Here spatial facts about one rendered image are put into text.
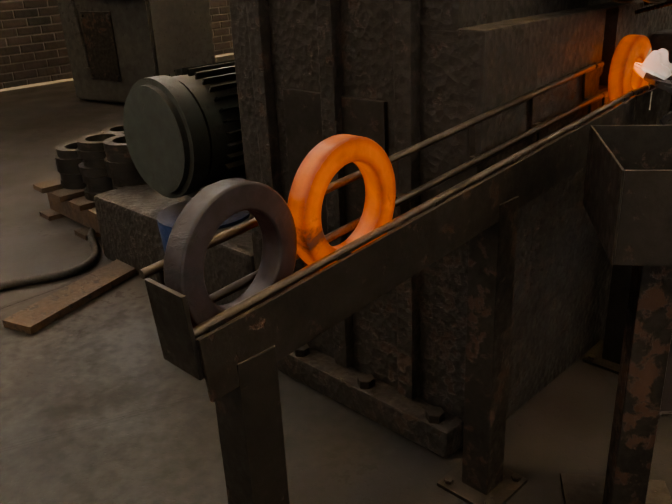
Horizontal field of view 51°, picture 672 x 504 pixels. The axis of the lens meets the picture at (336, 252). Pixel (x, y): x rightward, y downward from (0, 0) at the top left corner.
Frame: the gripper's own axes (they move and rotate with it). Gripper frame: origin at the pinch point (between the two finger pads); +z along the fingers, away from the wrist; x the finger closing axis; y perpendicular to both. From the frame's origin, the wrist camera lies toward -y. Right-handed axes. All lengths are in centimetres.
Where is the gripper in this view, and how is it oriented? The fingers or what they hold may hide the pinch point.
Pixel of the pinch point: (634, 68)
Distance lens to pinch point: 168.6
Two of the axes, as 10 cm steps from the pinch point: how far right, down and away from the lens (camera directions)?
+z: -6.9, -5.1, 5.1
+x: -7.0, 3.1, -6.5
